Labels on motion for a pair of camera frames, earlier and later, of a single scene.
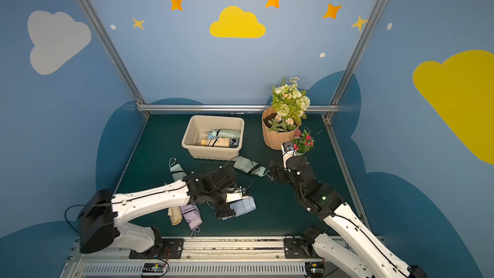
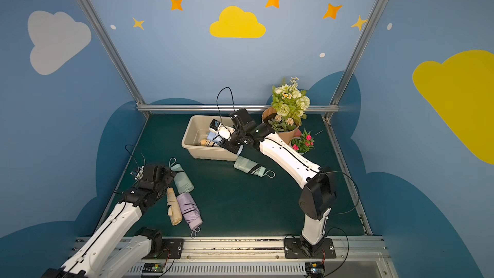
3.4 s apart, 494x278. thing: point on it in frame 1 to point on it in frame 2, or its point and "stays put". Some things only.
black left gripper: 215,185 to 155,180
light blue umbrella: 243,206 to 214,137
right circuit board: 315,269 stays put
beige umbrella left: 175,214 stays put
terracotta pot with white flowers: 282,121 stays put
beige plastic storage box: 195,127 stays put
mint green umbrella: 248,166 stays put
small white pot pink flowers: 303,143 stays put
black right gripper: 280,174 to 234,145
